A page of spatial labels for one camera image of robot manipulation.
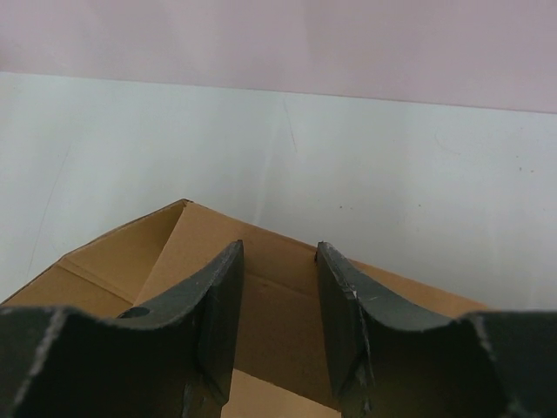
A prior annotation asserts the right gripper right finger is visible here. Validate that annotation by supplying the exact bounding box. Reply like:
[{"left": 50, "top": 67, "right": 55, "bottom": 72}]
[{"left": 315, "top": 242, "right": 556, "bottom": 417}]

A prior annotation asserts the cardboard box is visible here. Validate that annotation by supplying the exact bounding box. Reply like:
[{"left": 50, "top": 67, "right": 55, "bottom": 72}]
[{"left": 1, "top": 200, "right": 478, "bottom": 417}]

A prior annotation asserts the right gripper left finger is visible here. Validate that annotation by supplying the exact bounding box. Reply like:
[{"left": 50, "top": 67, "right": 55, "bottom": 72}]
[{"left": 1, "top": 241, "right": 244, "bottom": 417}]

